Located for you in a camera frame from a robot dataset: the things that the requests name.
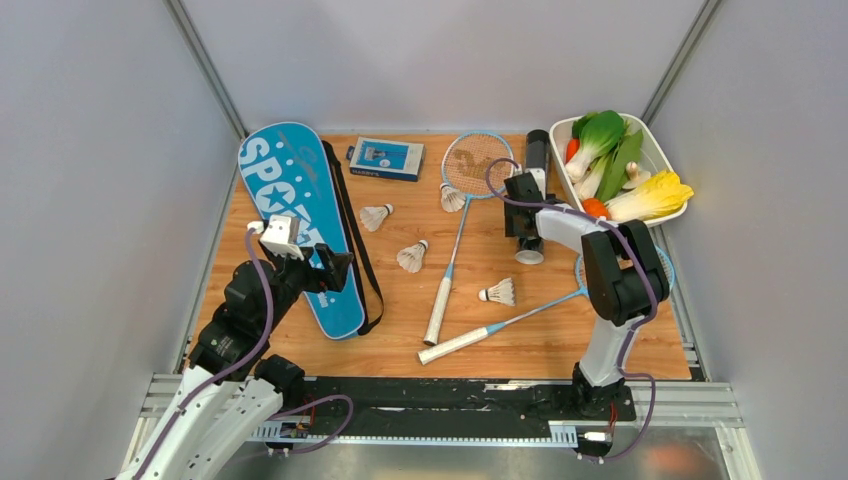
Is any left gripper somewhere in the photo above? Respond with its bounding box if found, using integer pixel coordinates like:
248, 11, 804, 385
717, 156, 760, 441
259, 241, 354, 333

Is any black shuttlecock tube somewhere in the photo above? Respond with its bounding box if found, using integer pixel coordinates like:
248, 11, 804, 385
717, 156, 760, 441
515, 129, 549, 265

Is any white shuttlecock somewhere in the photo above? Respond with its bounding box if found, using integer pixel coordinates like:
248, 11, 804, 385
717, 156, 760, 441
478, 277, 516, 307
439, 182, 467, 213
396, 240, 429, 273
359, 204, 394, 232

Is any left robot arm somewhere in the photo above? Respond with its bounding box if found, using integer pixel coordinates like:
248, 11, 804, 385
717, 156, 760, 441
118, 244, 355, 479

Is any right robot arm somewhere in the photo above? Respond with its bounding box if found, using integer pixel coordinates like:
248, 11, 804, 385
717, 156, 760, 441
502, 173, 670, 418

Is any blue racket upper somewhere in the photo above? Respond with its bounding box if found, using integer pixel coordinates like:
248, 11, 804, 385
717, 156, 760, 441
423, 130, 514, 346

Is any blue racket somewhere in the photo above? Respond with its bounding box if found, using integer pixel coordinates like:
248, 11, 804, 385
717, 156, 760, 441
423, 130, 514, 346
417, 243, 676, 367

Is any orange carrot front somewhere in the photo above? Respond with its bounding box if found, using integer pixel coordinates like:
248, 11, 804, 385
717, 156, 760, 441
581, 197, 610, 220

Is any orange carrot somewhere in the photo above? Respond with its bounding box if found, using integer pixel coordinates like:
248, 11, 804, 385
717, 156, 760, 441
565, 137, 580, 163
581, 197, 610, 220

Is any orange carrot back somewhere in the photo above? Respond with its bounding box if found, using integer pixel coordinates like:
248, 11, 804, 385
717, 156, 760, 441
565, 137, 580, 163

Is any green bok choy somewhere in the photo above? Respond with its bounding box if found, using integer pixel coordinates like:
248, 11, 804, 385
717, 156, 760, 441
565, 110, 626, 183

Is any blue racket bag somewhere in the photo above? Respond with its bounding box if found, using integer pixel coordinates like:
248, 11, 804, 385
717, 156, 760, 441
238, 121, 384, 340

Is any white mushroom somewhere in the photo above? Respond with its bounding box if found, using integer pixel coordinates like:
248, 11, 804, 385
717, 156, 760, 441
622, 162, 652, 191

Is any blue product box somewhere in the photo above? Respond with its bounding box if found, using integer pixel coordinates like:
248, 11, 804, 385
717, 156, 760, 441
346, 136, 426, 182

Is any white plastic basin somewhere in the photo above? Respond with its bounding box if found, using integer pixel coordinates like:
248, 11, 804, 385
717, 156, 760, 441
548, 113, 688, 229

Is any yellow cabbage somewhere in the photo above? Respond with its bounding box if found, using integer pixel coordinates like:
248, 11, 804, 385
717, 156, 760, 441
605, 170, 694, 222

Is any blue racket lower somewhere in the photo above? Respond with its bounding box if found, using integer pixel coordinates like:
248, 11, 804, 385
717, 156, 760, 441
417, 243, 676, 367

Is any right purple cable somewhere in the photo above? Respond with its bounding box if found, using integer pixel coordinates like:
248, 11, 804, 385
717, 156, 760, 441
484, 157, 660, 464

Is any purple cable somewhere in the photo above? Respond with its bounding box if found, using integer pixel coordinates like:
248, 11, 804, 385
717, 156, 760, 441
132, 222, 355, 480
484, 157, 660, 464

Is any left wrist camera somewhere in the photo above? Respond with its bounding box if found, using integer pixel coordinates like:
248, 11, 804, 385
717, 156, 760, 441
259, 214, 304, 260

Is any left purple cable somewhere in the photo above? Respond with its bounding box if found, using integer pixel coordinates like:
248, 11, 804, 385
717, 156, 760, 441
132, 222, 355, 480

